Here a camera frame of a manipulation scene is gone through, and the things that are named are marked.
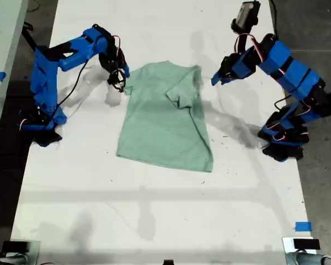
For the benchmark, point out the pale green T-shirt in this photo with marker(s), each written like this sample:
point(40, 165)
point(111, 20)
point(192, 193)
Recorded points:
point(165, 118)

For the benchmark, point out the black stand leg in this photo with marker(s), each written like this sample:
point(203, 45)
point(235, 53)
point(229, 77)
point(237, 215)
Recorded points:
point(29, 36)

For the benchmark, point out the shiny metal plate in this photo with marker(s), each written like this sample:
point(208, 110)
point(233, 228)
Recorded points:
point(287, 244)
point(35, 252)

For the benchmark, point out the grey blue object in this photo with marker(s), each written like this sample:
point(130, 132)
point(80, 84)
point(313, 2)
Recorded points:
point(306, 259)
point(8, 260)

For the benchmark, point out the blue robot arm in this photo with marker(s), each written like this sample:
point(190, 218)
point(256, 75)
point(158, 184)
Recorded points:
point(45, 80)
point(295, 74)

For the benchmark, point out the pale side bench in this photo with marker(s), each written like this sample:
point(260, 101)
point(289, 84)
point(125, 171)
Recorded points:
point(2, 41)

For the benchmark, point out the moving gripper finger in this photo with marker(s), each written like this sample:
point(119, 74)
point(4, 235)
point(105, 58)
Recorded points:
point(226, 80)

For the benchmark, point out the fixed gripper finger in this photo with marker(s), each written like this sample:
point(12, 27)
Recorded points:
point(126, 71)
point(217, 78)

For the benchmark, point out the blue tape strip on table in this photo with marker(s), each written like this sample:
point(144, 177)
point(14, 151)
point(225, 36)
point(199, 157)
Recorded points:
point(303, 226)

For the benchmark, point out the small black box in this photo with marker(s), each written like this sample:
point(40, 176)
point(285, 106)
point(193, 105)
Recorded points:
point(16, 246)
point(306, 244)

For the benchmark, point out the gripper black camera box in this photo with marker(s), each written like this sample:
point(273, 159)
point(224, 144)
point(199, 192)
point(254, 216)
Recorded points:
point(245, 13)
point(116, 81)

